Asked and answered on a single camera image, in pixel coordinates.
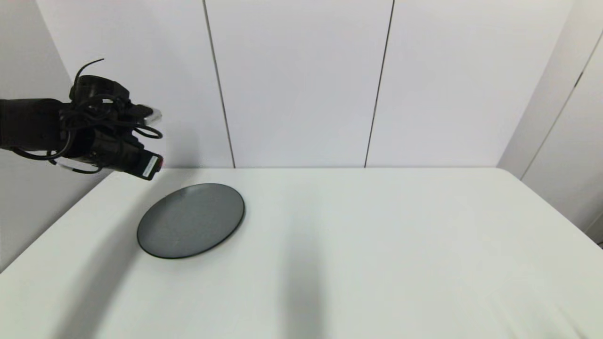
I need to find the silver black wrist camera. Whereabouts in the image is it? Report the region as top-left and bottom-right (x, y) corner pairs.
(134, 105), (163, 127)

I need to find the round dark gray plate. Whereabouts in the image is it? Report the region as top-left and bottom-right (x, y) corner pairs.
(137, 183), (245, 259)

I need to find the black looping arm cable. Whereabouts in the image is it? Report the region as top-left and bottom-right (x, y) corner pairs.
(10, 58), (164, 175)

